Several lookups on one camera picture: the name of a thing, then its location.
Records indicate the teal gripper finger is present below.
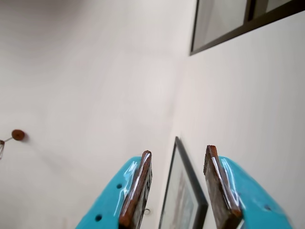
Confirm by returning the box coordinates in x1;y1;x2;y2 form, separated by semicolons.
203;145;295;229
75;150;153;229

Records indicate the black framed picture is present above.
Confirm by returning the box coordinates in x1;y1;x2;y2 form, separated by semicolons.
158;136;209;229

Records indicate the brown ceiling rose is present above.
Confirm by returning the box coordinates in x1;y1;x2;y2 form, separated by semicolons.
11;129;26;141

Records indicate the dark framed glass panel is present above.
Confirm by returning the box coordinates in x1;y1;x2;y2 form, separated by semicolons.
189;0;305;57

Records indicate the wire cage pendant lamp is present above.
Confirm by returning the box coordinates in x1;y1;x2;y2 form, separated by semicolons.
0;137;12;160

